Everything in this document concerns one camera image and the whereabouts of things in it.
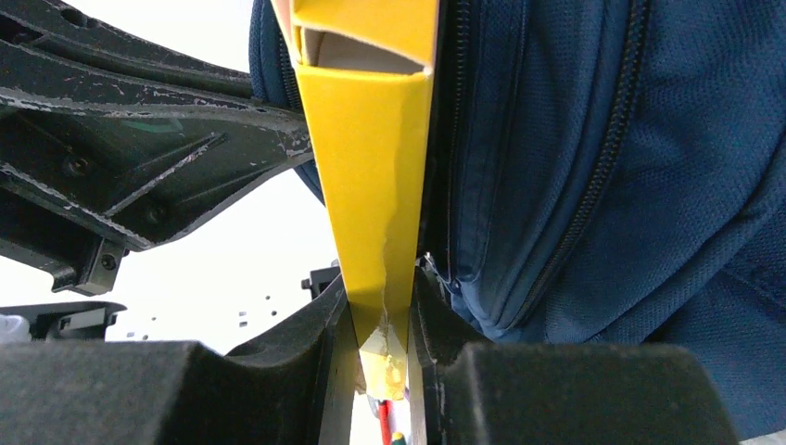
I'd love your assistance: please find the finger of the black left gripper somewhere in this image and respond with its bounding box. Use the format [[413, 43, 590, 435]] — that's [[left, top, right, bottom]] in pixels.
[[1, 1, 313, 296]]

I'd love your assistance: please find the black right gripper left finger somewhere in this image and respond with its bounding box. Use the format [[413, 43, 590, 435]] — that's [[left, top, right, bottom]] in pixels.
[[1, 279, 356, 444]]

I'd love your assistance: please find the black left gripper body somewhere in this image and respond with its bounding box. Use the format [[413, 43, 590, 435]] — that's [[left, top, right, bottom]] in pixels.
[[0, 248, 127, 343]]

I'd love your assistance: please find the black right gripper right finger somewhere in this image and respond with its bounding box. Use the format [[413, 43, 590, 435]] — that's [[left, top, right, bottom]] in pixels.
[[409, 270, 738, 444]]

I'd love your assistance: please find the navy blue student backpack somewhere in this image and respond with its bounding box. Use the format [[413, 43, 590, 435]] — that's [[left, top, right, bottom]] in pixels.
[[248, 0, 786, 442]]

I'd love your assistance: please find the colourful crayon box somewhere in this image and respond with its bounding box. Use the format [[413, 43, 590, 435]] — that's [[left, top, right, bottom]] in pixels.
[[273, 1, 439, 400]]

